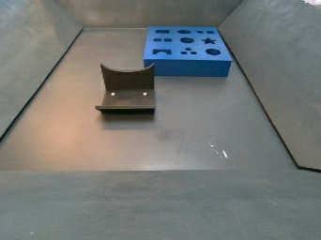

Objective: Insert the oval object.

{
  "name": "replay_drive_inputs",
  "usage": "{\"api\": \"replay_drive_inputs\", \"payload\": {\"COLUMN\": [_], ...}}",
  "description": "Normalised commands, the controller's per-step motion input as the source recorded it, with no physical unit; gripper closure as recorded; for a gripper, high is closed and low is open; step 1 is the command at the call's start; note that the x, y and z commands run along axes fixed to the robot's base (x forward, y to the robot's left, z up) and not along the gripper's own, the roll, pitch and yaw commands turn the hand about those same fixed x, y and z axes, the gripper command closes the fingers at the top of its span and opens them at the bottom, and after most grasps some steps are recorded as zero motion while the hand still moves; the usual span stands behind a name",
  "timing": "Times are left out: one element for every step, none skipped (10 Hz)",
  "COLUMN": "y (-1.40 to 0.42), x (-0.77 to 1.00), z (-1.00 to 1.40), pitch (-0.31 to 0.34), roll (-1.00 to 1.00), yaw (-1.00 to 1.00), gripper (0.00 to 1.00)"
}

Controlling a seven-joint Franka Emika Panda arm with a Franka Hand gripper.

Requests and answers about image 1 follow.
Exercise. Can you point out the black curved holder stand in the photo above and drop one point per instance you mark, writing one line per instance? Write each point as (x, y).
(130, 91)

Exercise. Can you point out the blue shape sorter block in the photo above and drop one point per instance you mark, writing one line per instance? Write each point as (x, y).
(186, 51)

